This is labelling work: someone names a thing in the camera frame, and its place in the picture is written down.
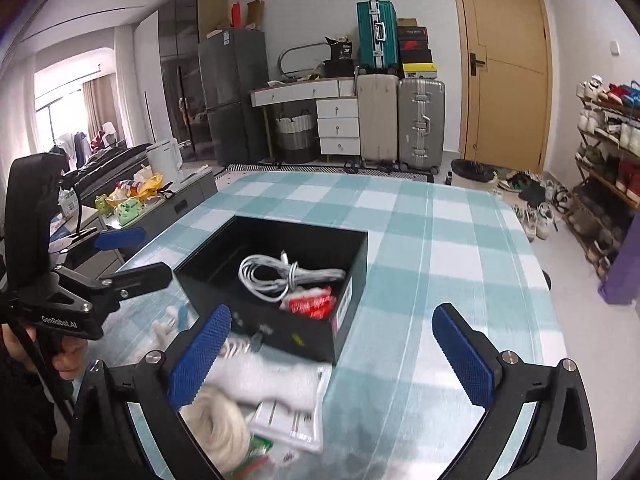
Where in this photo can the beige suitcase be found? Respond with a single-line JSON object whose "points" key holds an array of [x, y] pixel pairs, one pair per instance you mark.
{"points": [[377, 120]]}

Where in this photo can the black paper bag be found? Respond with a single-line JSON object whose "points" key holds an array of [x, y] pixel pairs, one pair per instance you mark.
{"points": [[342, 50]]}

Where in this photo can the green plastic packet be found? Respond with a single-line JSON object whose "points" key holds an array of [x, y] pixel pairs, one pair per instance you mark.
{"points": [[255, 455]]}

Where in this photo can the black storage box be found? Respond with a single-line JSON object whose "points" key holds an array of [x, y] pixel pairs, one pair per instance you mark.
{"points": [[280, 332]]}

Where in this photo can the white printed packet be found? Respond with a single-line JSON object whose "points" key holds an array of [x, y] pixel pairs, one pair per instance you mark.
{"points": [[287, 422]]}

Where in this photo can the teal suitcase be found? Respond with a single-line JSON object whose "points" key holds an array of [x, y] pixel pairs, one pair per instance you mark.
{"points": [[377, 35]]}

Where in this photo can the brown cardboard box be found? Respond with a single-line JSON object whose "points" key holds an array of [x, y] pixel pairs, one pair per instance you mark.
{"points": [[255, 15]]}

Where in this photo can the cream yarn bundle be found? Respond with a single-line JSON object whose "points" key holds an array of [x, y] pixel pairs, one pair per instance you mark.
{"points": [[215, 430]]}

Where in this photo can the dark glass cabinet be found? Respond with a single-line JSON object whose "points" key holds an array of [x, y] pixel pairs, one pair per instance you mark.
{"points": [[180, 70]]}

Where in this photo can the large flat cardboard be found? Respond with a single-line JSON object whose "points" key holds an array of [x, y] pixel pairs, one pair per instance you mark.
{"points": [[212, 7]]}

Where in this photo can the black white patterned rug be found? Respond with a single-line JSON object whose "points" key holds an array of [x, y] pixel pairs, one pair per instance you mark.
{"points": [[320, 168]]}

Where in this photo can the grey low cabinet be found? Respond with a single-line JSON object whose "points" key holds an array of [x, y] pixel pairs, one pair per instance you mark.
{"points": [[180, 200]]}

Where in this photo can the hanging clothes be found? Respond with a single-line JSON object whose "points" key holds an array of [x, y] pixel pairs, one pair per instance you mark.
{"points": [[82, 145]]}

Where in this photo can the tan wooden door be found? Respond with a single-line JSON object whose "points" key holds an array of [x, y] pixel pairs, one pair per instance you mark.
{"points": [[505, 60]]}

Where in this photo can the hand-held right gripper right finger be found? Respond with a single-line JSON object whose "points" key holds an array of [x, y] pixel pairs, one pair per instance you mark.
{"points": [[465, 355]]}

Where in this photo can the black shoebox red label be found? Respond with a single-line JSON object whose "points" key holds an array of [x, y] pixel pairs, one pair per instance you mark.
{"points": [[412, 33]]}

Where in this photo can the grey refrigerator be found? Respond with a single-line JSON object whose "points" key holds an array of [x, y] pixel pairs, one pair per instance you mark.
{"points": [[232, 95]]}

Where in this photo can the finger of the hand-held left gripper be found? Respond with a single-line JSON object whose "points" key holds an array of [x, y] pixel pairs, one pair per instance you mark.
{"points": [[120, 238], [140, 280]]}

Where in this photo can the red bag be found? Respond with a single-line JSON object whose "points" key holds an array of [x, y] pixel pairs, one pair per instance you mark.
{"points": [[236, 15]]}

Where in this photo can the yellow plastic bag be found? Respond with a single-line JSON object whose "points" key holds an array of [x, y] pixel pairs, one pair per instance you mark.
{"points": [[145, 185]]}

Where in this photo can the person's black clothing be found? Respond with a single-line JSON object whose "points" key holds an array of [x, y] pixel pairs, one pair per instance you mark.
{"points": [[25, 425]]}

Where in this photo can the white desk with drawers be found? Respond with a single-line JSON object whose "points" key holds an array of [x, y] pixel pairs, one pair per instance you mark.
{"points": [[337, 120]]}

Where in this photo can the black shoebox red logo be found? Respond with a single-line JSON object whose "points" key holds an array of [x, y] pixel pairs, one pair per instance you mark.
{"points": [[415, 45]]}

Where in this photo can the person's left hand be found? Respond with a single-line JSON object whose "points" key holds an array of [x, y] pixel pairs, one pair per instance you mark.
{"points": [[67, 362]]}

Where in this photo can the black sofa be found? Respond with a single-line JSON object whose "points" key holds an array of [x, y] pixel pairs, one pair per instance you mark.
{"points": [[115, 165]]}

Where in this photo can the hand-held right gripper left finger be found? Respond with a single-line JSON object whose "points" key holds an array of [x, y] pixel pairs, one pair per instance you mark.
{"points": [[200, 355]]}

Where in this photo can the purple bag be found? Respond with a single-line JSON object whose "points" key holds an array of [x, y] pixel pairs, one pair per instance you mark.
{"points": [[625, 270]]}

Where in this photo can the brown curtain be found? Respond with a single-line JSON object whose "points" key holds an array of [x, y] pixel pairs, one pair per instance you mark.
{"points": [[100, 105]]}

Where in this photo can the white adidas bag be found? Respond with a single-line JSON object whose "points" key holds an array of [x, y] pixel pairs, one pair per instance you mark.
{"points": [[270, 380]]}

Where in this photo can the grey white laundry basket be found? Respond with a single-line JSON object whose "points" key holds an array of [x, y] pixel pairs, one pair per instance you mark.
{"points": [[294, 140]]}

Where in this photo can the white light switch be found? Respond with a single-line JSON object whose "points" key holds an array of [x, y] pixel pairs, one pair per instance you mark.
{"points": [[615, 47]]}

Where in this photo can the silver suitcase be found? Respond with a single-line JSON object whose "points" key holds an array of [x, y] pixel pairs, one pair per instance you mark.
{"points": [[420, 125]]}

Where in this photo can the oval metal frame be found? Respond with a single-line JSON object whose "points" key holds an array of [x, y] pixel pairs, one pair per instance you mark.
{"points": [[300, 50]]}

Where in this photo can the black yellow shoebox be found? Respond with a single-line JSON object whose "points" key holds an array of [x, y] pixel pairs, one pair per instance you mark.
{"points": [[418, 71]]}

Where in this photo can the brown flat shoebox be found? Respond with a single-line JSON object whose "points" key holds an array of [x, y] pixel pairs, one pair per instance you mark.
{"points": [[406, 22]]}

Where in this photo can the wooden shoe rack with shoes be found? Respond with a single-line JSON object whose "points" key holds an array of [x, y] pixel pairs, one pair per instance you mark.
{"points": [[625, 135]]}

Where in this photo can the red snack packet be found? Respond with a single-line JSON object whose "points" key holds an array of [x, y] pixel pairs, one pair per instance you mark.
{"points": [[307, 305]]}

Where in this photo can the scattered pile of shoes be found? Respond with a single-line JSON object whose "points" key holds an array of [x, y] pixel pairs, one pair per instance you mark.
{"points": [[537, 210]]}

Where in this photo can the plain black shoebox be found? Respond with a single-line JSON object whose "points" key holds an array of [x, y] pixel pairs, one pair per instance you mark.
{"points": [[416, 57]]}

